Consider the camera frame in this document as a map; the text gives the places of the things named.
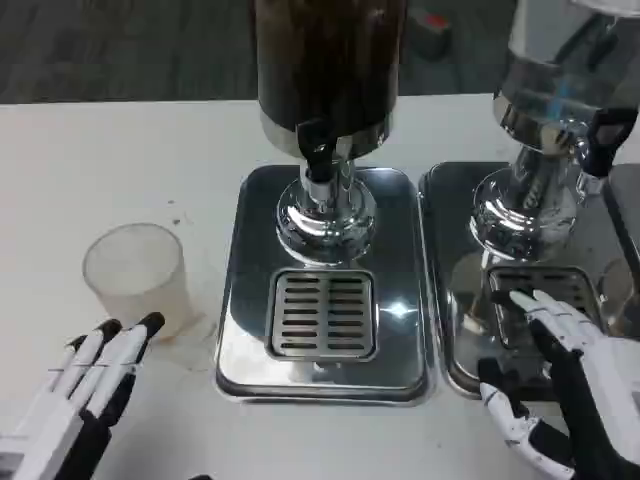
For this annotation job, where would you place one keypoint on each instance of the dark drink dispenser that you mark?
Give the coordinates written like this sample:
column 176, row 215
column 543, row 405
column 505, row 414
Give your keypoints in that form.
column 327, row 65

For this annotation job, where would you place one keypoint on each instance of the clear ribbed glass cup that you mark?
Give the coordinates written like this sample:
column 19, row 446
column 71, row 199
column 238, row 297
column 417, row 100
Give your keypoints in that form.
column 135, row 280

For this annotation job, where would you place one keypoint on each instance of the grey box with red button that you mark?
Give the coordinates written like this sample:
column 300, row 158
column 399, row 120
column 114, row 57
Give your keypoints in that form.
column 430, row 32

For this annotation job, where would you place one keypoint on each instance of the steel slotted drip grid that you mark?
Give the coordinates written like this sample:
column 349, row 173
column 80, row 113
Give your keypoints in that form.
column 570, row 285
column 324, row 315

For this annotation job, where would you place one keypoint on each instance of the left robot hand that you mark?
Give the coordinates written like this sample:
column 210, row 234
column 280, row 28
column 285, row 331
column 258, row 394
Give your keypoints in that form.
column 75, row 395

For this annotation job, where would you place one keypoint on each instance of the clear drink dispenser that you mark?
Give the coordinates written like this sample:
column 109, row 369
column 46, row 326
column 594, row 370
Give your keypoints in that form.
column 540, row 100

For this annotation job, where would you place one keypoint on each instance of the steel drip tray base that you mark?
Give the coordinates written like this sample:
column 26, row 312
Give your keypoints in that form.
column 395, row 345
column 450, row 280

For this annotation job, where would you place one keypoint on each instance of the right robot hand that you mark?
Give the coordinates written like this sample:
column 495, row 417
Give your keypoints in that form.
column 575, row 360

